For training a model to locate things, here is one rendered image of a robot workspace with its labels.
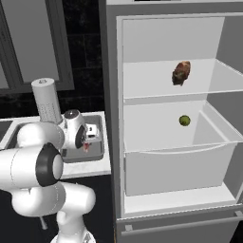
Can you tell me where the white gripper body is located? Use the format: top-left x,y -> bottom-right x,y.
85,131 -> 103,143

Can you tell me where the small red steak piece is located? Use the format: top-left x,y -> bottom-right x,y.
82,141 -> 92,154

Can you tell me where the grey tupperware container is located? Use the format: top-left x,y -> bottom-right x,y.
60,114 -> 106,164

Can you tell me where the green lime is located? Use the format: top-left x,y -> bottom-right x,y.
178,115 -> 192,127

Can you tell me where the brown red steak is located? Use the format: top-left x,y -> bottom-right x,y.
171,60 -> 192,86

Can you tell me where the grey fridge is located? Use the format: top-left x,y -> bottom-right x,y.
98,0 -> 243,243

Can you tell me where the white perforated cylinder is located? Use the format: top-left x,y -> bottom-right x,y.
30,77 -> 64,125

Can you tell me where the white fridge shelf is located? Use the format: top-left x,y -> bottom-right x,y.
122,58 -> 243,100

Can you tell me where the white fridge drawer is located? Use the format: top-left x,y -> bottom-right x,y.
122,101 -> 243,197

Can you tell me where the grey freezer drawer front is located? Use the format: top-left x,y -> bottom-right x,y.
115,208 -> 243,243

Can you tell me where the small grey cupboard handle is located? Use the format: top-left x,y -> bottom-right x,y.
39,215 -> 49,231

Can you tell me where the grey wall cupboard door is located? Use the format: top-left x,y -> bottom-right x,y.
0,0 -> 76,95

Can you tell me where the grey freezer drawer handle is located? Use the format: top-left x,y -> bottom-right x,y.
121,216 -> 243,237

